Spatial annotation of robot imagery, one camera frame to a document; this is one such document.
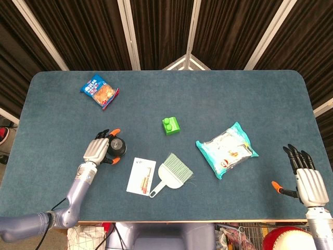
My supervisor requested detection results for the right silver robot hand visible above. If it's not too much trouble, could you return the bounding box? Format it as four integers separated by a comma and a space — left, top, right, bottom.
271, 143, 329, 208

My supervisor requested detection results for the white illustrated postcard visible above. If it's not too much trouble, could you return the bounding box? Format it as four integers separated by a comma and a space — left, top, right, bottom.
126, 157, 157, 196

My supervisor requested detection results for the teal clear snack bag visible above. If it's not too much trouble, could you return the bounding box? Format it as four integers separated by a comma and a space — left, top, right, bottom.
195, 121, 260, 180

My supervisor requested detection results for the black round bowl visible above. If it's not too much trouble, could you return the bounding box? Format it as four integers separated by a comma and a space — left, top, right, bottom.
108, 137, 128, 159

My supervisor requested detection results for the metal wire basket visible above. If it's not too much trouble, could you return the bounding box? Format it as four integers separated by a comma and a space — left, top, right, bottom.
215, 222, 309, 250

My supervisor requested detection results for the grey-blue robot torso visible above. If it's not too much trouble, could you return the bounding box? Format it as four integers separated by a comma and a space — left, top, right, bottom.
105, 222, 217, 250

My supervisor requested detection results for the white screen base frame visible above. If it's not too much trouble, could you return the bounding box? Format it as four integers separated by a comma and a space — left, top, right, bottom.
162, 54, 211, 71

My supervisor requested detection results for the white checked cloth bag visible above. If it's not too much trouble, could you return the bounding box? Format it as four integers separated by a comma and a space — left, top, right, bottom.
67, 225, 106, 250

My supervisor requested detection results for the green toy building brick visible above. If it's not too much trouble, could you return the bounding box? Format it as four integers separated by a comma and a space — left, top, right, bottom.
162, 117, 182, 136

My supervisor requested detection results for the white brush with green bristles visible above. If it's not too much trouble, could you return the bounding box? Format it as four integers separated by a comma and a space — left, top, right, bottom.
149, 153, 195, 198

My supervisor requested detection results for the blue felt table cover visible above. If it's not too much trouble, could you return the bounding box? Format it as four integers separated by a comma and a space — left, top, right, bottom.
0, 69, 333, 222

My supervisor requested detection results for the red shoe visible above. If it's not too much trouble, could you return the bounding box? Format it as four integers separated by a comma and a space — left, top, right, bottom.
0, 127, 10, 145

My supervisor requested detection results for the brown pleated screen panel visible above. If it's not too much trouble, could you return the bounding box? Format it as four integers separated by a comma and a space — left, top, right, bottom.
124, 0, 195, 71
253, 0, 333, 110
0, 0, 63, 118
192, 0, 284, 71
20, 0, 133, 71

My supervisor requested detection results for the patterned plastic bag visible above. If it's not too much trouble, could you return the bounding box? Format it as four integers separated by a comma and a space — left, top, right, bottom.
217, 229, 261, 250

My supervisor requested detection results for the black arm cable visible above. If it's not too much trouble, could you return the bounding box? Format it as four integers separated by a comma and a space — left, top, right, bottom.
38, 197, 67, 250

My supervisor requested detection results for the blue bread snack packet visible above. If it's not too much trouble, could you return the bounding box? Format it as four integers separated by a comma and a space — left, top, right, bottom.
80, 73, 120, 111

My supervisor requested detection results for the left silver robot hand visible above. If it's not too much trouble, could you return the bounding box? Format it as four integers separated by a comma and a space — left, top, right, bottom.
82, 128, 122, 166

